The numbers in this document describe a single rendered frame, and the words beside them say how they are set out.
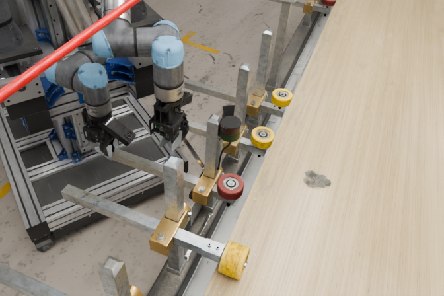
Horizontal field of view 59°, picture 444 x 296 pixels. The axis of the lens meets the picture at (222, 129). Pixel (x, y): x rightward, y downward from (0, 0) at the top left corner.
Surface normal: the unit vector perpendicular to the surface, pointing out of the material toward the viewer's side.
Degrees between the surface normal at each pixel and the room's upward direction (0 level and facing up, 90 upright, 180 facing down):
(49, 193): 0
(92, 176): 0
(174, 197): 90
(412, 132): 0
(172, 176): 90
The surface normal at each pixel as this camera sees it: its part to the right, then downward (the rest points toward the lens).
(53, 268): 0.06, -0.74
